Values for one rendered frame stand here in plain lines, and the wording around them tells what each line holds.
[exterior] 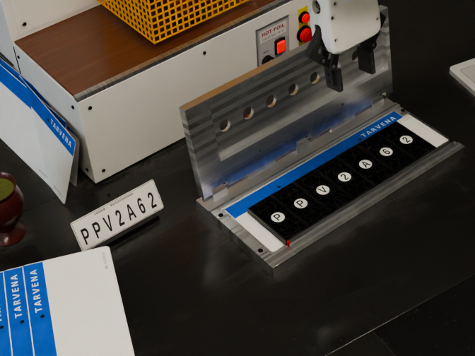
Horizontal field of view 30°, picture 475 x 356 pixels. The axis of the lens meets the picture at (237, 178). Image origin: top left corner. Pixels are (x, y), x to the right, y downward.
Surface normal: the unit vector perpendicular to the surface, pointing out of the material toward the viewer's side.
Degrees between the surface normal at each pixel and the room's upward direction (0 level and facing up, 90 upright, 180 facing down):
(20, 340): 0
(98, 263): 0
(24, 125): 63
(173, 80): 90
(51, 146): 69
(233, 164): 81
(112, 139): 90
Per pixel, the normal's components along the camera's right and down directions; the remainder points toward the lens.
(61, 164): -0.80, 0.12
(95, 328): -0.06, -0.73
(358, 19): 0.59, 0.36
